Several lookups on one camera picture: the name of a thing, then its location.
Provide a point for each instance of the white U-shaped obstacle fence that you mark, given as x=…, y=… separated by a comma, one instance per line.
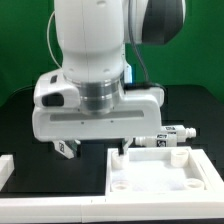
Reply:
x=87, y=209

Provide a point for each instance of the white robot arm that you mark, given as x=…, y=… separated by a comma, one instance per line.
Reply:
x=92, y=35

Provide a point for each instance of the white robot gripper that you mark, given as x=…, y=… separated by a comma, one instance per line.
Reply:
x=67, y=111

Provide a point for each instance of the white square tabletop panel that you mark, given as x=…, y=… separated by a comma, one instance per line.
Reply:
x=151, y=172

